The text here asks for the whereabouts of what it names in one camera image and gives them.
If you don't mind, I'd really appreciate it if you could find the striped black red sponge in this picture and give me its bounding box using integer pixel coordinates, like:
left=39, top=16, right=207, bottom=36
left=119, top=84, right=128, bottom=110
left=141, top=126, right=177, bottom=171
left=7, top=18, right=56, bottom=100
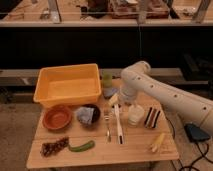
left=144, top=107, right=161, bottom=129

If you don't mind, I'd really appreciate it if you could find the orange clay bowl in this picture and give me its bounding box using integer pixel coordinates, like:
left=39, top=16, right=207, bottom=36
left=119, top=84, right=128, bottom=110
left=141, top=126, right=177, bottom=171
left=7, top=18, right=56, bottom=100
left=42, top=105, right=72, bottom=131

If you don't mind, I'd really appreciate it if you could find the black foot pedal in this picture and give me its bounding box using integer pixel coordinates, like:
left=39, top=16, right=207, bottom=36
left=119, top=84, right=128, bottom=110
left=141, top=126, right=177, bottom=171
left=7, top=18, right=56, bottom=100
left=184, top=123, right=210, bottom=142

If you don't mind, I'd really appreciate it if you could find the green and blue bottle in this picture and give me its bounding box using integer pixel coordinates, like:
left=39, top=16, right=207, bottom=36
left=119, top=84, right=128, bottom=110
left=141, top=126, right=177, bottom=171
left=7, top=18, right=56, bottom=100
left=102, top=73, right=118, bottom=99

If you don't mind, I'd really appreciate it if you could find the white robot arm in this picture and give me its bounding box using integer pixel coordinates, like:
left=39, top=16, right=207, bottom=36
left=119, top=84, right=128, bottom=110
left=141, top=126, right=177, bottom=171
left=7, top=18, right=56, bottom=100
left=119, top=61, right=213, bottom=136

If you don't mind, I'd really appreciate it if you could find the wooden table board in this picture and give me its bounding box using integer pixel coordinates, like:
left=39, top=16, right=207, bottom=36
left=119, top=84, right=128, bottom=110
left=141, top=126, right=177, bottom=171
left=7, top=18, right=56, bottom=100
left=26, top=77, right=180, bottom=170

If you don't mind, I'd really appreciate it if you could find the silver metal fork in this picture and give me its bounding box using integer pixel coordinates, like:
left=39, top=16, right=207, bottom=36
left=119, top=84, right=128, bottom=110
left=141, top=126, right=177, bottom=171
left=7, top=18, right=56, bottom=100
left=104, top=110, right=111, bottom=142

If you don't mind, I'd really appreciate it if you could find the black cable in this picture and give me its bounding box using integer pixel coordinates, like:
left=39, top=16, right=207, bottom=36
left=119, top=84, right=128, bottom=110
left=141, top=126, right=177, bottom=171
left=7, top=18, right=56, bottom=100
left=166, top=118, right=213, bottom=171

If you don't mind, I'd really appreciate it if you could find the white plastic cup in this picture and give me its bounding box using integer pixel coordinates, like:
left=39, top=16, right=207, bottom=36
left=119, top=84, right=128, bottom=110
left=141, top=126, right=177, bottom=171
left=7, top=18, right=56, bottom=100
left=128, top=105, right=144, bottom=126

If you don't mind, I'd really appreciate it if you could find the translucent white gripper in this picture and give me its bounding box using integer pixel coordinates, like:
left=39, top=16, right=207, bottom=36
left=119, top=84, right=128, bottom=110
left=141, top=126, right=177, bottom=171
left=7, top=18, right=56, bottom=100
left=119, top=84, right=138, bottom=105

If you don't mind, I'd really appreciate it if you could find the green chili pepper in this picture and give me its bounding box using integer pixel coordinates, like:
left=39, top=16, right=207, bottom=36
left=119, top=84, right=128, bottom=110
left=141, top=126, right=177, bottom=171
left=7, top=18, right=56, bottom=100
left=68, top=140, right=95, bottom=152

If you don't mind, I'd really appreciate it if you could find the dark bowl with cloth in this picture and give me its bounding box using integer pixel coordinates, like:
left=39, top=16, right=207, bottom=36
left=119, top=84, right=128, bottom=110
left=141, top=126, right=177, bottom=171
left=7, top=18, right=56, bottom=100
left=75, top=104, right=100, bottom=126

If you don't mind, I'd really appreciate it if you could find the yellow plastic tray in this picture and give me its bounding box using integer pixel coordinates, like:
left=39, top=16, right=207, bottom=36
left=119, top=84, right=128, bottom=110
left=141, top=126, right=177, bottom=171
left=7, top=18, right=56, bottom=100
left=33, top=63, right=101, bottom=108

